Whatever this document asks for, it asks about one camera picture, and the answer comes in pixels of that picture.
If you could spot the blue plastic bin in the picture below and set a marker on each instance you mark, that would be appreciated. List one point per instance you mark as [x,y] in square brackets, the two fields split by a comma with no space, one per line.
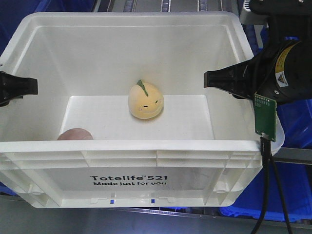
[295,117]
[271,215]

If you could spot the green circuit board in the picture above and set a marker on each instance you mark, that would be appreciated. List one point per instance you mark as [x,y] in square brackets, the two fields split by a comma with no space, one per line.
[265,116]

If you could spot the white plastic tote box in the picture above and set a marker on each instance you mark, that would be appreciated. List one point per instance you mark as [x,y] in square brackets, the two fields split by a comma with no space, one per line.
[136,112]

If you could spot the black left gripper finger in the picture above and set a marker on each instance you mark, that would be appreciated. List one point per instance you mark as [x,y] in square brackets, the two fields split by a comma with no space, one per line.
[13,87]

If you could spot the yellow smiling plush toy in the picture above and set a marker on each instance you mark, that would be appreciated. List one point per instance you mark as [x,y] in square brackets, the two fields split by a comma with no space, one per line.
[145,101]

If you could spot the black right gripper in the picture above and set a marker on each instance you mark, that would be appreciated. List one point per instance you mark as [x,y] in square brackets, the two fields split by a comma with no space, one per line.
[287,78]

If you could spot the pink soft ball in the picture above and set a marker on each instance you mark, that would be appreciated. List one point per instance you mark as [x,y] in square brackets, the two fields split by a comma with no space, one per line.
[75,134]

